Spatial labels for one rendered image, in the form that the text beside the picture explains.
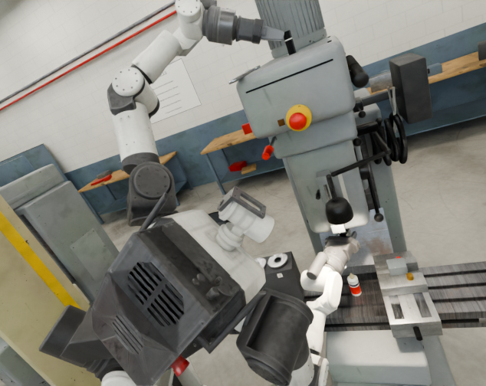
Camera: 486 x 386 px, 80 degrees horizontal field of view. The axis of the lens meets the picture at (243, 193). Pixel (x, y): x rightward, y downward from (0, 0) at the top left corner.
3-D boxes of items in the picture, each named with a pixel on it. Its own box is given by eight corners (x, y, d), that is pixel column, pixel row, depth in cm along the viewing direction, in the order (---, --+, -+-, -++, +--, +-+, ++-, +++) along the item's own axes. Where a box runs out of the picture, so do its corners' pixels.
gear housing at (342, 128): (360, 139, 79) (352, 103, 75) (275, 161, 88) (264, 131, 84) (352, 109, 107) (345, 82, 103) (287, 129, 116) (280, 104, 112)
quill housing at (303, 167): (373, 227, 94) (352, 136, 82) (310, 237, 102) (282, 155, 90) (367, 198, 110) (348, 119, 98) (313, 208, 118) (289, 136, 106)
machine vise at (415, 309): (443, 335, 95) (439, 312, 90) (393, 338, 100) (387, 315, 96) (412, 262, 125) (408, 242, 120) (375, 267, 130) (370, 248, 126)
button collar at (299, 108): (314, 127, 69) (307, 102, 66) (290, 134, 71) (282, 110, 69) (314, 124, 70) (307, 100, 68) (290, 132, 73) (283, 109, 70)
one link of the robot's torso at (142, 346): (144, 454, 53) (264, 335, 43) (39, 314, 61) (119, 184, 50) (217, 356, 81) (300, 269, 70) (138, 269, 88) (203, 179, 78)
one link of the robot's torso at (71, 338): (27, 364, 68) (58, 316, 63) (57, 320, 80) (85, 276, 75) (136, 403, 75) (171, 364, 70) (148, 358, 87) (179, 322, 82)
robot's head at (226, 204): (243, 240, 65) (264, 221, 60) (211, 220, 63) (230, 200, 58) (247, 220, 70) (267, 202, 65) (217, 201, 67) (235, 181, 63)
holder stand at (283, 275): (304, 300, 129) (290, 266, 121) (257, 308, 135) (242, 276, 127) (303, 280, 139) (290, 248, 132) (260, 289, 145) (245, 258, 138)
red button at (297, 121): (308, 128, 66) (303, 111, 65) (291, 133, 68) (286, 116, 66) (309, 124, 69) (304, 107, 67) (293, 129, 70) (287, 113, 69)
